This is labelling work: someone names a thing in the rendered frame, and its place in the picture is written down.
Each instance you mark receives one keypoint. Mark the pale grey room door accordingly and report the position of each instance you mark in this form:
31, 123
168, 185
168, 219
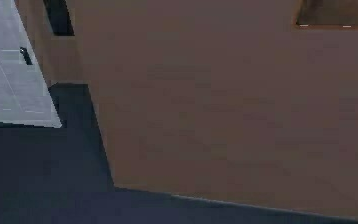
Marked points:
13, 86

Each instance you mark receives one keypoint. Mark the brown wooden cupboard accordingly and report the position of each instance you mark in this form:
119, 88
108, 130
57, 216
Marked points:
220, 106

